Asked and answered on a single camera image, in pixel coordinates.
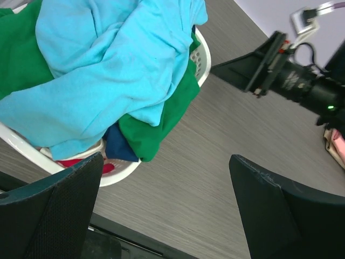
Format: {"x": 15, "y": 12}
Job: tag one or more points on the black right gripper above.
{"x": 272, "y": 67}

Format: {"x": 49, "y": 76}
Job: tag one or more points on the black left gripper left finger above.
{"x": 49, "y": 218}

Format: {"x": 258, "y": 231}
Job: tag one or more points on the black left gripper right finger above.
{"x": 283, "y": 218}

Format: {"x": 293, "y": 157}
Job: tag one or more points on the light blue t shirt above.
{"x": 107, "y": 75}

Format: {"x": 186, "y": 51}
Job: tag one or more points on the white laundry basket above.
{"x": 122, "y": 169}

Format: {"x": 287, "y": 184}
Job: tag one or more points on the red garment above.
{"x": 93, "y": 163}

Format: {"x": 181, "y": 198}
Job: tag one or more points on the beige folded t shirt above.
{"x": 331, "y": 148}

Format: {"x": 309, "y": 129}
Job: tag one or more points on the navy blue t shirt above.
{"x": 116, "y": 146}

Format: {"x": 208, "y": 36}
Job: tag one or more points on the pink folded t shirt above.
{"x": 338, "y": 142}

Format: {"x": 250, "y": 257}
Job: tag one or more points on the green t shirt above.
{"x": 24, "y": 54}

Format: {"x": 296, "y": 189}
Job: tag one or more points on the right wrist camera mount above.
{"x": 302, "y": 20}

